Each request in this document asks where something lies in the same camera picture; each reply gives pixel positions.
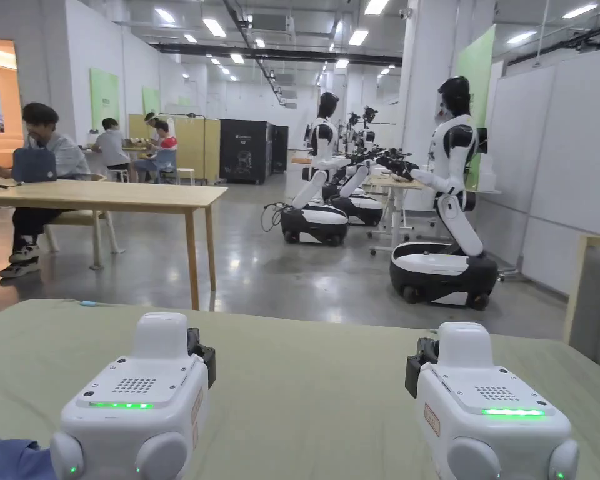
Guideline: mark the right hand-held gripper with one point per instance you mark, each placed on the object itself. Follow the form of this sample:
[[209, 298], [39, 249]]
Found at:
[[500, 435]]

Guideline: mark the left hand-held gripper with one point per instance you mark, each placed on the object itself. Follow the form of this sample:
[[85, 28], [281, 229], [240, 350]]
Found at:
[[130, 430]]

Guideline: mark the dark blue garment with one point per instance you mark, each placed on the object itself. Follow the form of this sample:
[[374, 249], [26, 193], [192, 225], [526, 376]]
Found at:
[[10, 460]]

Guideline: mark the small light blue object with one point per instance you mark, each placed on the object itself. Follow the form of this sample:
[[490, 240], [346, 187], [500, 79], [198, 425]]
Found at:
[[88, 303]]

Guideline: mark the grey padded headboard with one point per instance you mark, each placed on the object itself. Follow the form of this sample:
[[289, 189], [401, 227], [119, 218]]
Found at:
[[597, 310]]

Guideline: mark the bed with pale green sheet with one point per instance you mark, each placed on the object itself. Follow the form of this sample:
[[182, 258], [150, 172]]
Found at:
[[305, 400]]

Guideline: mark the white desk with wooden top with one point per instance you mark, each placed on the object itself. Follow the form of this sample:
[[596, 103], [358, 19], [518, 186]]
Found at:
[[395, 200]]

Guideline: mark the white and black humanoid robot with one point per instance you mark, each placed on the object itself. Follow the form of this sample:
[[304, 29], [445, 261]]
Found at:
[[455, 150], [362, 202], [322, 145]]

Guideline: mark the group of people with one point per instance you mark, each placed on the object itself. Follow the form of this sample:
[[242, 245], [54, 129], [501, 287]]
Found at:
[[115, 147]]

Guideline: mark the black cabinet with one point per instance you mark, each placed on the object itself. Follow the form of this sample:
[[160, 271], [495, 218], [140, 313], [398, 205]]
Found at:
[[245, 150]]

